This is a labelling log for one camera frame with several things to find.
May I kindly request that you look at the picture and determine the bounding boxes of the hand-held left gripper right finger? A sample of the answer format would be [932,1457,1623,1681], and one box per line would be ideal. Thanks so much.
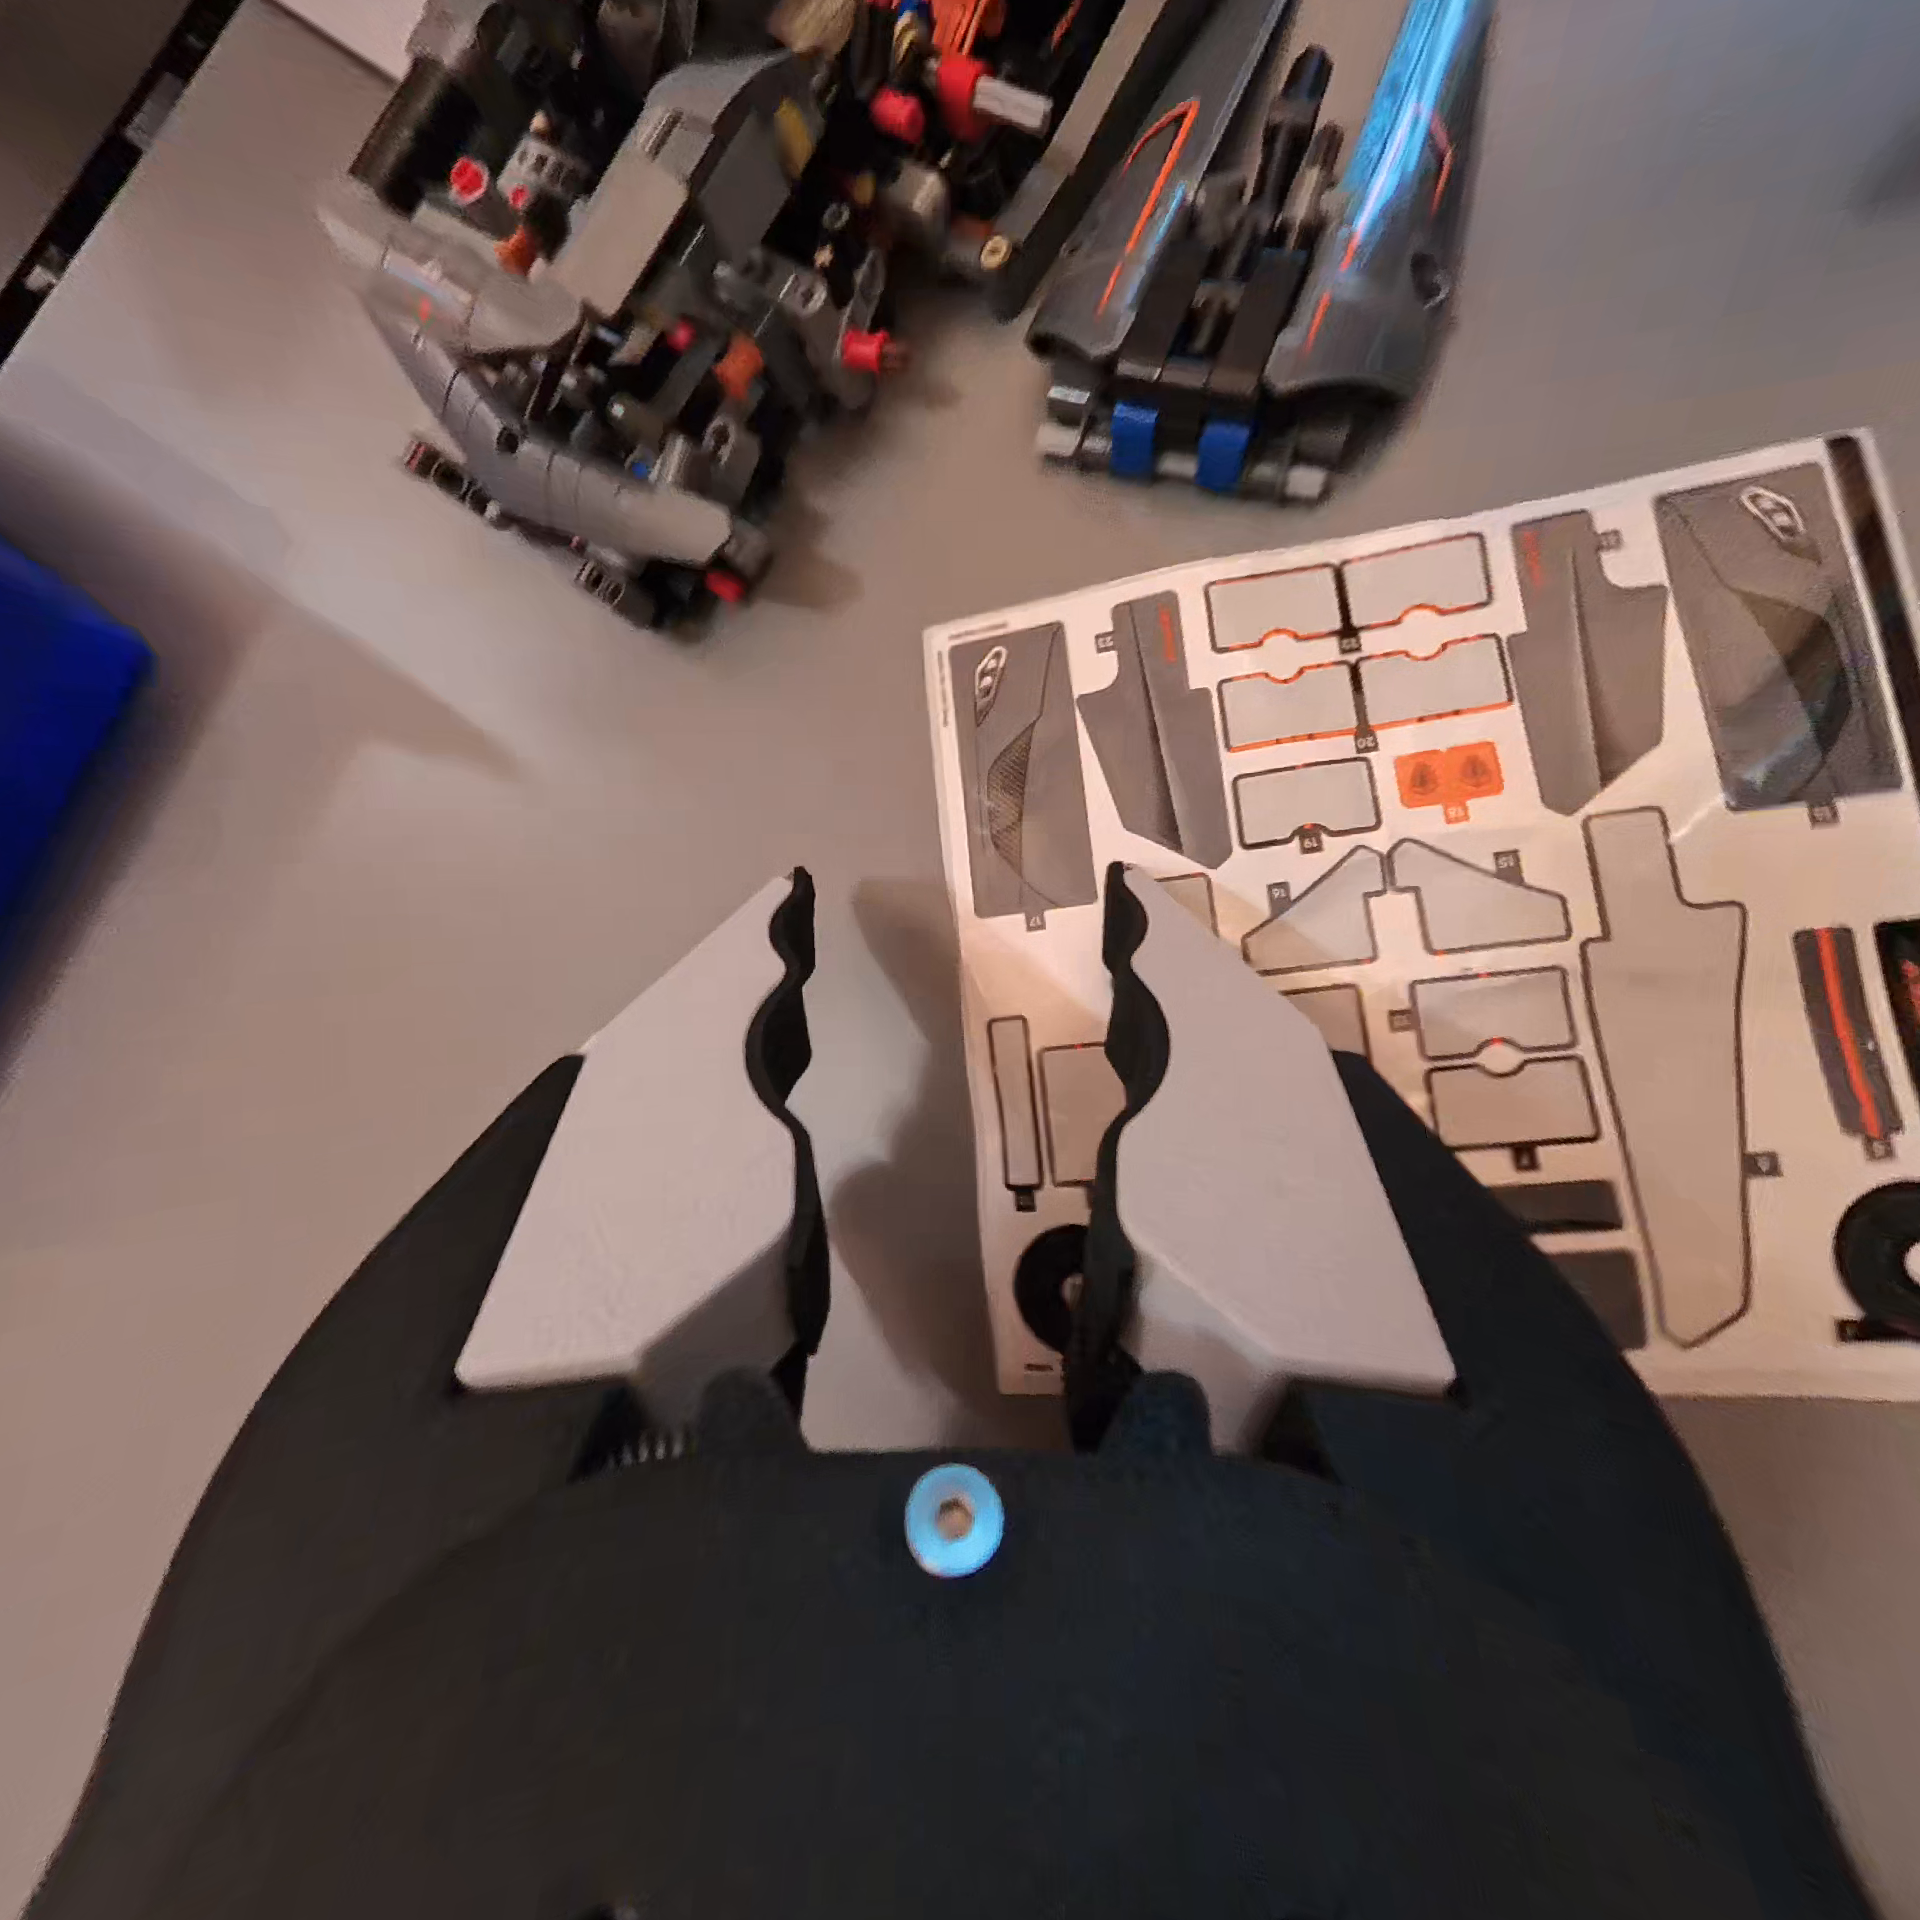
[1063,863,1459,1452]

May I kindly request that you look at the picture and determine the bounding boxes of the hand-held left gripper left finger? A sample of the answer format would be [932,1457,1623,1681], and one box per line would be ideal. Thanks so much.
[455,864,835,1415]

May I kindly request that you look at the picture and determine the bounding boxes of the grey blue lego panel assembly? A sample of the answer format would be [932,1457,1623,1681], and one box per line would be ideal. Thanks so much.
[1024,0,1503,507]

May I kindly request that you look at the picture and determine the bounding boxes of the lego sticker sheet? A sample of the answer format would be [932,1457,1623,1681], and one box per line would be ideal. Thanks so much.
[922,427,1920,1404]

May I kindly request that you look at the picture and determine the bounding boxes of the large lego car chassis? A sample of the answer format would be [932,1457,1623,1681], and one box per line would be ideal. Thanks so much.
[322,0,1277,636]

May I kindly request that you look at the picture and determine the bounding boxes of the blue storage bin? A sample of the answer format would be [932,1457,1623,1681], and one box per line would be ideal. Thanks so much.
[0,532,159,986]

